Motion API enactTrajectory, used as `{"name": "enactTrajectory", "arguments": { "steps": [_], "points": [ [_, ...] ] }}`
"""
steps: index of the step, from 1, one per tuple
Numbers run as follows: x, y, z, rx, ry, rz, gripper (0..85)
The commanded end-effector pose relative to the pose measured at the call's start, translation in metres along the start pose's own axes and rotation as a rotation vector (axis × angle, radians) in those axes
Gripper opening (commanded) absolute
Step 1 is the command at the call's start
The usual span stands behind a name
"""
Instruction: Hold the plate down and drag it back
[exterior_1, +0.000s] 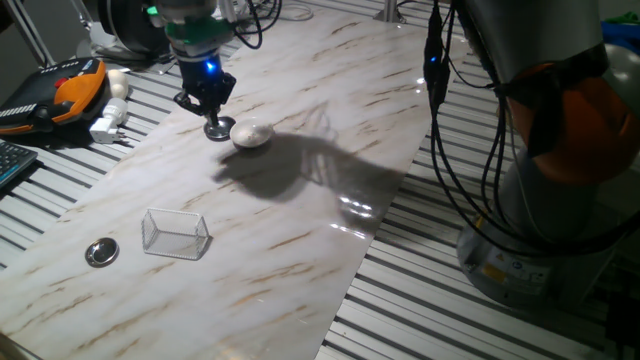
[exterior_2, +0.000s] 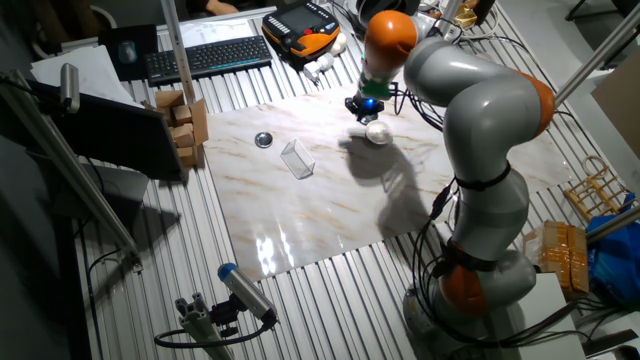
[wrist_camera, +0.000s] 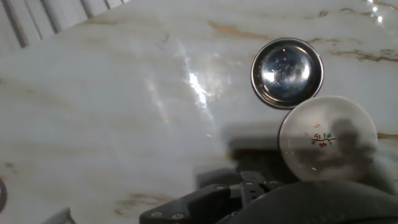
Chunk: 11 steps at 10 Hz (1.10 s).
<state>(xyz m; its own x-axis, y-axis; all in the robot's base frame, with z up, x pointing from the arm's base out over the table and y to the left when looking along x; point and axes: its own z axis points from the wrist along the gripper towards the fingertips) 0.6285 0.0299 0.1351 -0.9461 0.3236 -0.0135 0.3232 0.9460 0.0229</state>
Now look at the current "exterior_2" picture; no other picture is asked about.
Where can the blue plastic bag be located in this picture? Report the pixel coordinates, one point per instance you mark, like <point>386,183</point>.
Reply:
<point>617,265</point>

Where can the black mouse pad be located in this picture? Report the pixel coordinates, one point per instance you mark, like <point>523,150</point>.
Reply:
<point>145,40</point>

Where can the wooden dish rack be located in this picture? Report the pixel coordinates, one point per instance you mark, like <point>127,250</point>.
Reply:
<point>597,195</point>

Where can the white pedestal box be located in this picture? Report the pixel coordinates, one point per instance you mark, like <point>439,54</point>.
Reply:
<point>545,320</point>

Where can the black computer keyboard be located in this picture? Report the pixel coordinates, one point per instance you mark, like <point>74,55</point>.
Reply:
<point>210,57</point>

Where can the orange and black teach pendant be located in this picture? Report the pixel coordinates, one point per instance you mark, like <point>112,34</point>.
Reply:
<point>300,22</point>

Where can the tall aluminium profile post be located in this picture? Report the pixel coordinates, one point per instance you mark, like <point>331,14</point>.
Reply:
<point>177,50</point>

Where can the slim aluminium post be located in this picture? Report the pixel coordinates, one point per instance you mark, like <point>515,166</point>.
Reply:
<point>450,15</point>

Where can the silver camera with blue cap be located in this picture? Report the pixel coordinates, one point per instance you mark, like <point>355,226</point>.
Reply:
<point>247,292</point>

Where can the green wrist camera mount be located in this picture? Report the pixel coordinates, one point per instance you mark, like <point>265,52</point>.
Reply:
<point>375,90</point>

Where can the white power strip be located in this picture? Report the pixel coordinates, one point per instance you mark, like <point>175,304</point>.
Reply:
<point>447,31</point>

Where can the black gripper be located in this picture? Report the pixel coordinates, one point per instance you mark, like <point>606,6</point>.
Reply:
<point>365,106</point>

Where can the slanted aluminium frame bar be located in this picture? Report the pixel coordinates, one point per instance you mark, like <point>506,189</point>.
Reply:
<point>600,52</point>

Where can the black flat monitor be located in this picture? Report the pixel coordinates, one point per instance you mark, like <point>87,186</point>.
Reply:
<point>115,132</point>

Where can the clear plastic box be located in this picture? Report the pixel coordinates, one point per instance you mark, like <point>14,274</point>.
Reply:
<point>297,160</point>

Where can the yellow wrapped package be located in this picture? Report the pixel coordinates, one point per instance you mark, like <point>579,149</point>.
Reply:
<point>560,257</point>

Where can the white paper stack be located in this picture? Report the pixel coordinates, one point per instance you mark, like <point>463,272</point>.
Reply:
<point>92,70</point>

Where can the printed paper sheet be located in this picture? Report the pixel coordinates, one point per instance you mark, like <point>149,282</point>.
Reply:
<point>215,31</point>

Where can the marble pattern mat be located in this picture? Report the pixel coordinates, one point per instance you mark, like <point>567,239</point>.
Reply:
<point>280,225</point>

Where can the grey computer mouse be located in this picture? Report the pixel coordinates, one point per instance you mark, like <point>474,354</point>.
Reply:
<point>127,52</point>

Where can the small brown cardboard box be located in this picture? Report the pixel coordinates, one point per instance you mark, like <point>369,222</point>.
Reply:
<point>169,98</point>
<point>182,115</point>
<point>187,156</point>
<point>182,135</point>

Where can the aluminium profile stub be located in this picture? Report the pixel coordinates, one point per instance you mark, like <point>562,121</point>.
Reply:
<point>200,327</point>

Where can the silver depth camera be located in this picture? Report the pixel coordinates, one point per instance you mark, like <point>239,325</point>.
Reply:
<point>70,87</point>

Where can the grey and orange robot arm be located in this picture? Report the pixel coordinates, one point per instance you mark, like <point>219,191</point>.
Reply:
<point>490,110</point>

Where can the long aluminium camera bar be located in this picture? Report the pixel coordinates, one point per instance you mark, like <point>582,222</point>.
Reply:
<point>65,160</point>

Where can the short aluminium frame bar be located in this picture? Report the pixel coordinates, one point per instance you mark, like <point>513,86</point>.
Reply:
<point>612,225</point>

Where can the grey monitor base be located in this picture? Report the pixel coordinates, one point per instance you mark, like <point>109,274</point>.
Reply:
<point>120,192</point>

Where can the black chair base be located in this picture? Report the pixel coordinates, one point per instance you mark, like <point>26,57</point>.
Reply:
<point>625,7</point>

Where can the gold foil packet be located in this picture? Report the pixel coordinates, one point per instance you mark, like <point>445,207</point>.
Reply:
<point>465,15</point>

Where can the black camera clamp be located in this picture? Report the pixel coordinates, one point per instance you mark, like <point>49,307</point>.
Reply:
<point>225,315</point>

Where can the person's bare hand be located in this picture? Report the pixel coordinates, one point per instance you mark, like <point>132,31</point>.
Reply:
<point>221,7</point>

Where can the brown cardboard sheet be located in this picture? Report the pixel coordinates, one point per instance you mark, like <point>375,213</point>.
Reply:
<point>622,100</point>

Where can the white round plate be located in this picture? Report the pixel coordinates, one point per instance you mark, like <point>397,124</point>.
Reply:
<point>380,133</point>

